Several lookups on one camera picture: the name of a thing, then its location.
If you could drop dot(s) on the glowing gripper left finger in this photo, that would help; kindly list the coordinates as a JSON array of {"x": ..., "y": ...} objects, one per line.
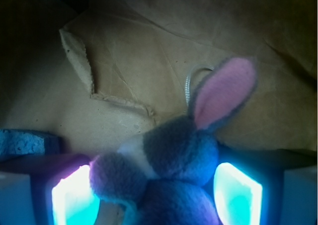
[{"x": 46, "y": 190}]

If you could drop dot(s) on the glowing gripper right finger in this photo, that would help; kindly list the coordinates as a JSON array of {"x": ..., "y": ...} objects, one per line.
[{"x": 266, "y": 187}]

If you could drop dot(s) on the gray plush bunny toy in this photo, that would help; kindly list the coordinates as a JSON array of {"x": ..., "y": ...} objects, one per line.
[{"x": 158, "y": 176}]

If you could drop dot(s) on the blue sponge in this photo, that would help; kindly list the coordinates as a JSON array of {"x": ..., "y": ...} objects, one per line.
[{"x": 18, "y": 142}]

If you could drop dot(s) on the brown paper bag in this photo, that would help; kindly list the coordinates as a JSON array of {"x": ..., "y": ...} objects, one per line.
[{"x": 119, "y": 68}]

